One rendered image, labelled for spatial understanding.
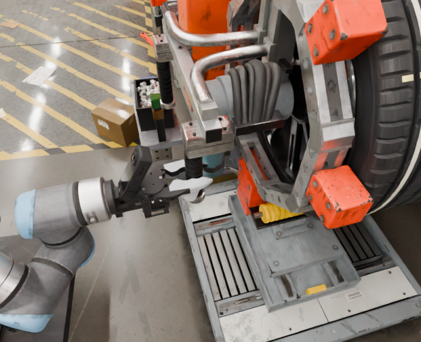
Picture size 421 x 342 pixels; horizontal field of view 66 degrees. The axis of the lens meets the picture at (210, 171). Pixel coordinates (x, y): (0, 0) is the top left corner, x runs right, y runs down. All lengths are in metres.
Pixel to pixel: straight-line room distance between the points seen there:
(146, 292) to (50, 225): 0.84
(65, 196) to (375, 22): 0.58
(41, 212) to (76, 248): 0.13
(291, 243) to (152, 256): 0.62
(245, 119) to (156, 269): 1.04
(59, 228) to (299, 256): 0.88
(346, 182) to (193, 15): 0.71
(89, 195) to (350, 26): 0.51
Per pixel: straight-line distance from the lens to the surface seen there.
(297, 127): 0.89
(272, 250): 1.27
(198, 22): 1.11
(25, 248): 1.34
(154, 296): 1.44
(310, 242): 1.32
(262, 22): 0.74
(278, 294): 1.29
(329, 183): 0.62
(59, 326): 1.17
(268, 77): 0.57
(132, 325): 1.42
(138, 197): 0.68
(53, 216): 0.67
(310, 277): 1.35
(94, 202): 0.65
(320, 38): 0.56
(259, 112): 0.56
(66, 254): 0.75
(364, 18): 0.54
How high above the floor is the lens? 1.34
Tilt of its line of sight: 50 degrees down
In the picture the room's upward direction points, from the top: straight up
